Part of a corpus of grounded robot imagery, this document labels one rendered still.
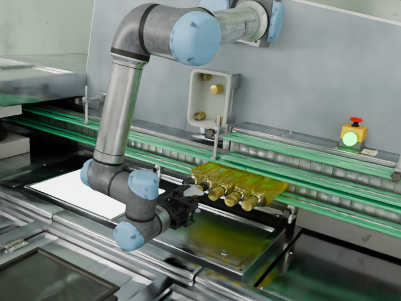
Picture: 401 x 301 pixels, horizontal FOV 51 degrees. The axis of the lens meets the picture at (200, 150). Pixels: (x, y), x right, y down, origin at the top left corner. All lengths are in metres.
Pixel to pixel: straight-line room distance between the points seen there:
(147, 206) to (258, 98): 0.78
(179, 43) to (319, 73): 0.74
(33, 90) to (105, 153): 0.94
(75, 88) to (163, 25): 1.20
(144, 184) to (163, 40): 0.33
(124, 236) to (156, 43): 0.46
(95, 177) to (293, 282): 0.62
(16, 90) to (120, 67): 0.93
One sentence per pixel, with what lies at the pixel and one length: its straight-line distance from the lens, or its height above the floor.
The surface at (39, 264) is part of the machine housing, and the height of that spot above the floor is 1.57.
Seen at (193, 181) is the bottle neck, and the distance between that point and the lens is 1.41.
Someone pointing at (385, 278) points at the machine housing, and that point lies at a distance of 1.42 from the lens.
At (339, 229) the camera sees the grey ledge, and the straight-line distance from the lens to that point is 1.53.
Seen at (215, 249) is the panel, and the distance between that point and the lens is 1.29.
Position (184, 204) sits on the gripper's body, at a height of 1.33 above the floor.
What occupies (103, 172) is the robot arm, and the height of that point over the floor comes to 1.51.
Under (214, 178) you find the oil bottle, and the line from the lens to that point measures 1.40.
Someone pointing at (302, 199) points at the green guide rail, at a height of 0.91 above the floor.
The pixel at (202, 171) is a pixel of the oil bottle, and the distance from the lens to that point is 1.44.
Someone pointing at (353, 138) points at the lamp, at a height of 0.85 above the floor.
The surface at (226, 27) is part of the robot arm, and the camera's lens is 1.09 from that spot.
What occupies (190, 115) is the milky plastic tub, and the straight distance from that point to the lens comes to 1.70.
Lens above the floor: 2.25
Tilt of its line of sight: 56 degrees down
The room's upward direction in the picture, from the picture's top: 113 degrees counter-clockwise
